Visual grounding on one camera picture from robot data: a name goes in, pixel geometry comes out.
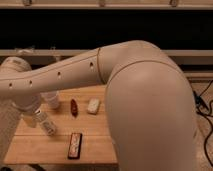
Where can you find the dark red snack piece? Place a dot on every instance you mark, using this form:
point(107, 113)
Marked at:
point(74, 108)

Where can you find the white patterned bottle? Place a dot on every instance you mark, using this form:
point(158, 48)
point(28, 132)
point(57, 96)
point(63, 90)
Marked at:
point(45, 123)

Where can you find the long wooden bench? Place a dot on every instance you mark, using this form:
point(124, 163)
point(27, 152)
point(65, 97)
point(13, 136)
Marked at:
point(45, 57)

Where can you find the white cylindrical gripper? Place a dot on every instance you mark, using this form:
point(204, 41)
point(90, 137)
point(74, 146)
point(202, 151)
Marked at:
point(28, 105)

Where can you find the wooden slatted table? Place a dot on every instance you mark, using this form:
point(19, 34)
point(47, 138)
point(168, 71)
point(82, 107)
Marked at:
point(32, 146)

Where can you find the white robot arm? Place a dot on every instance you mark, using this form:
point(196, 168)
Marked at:
point(149, 102)

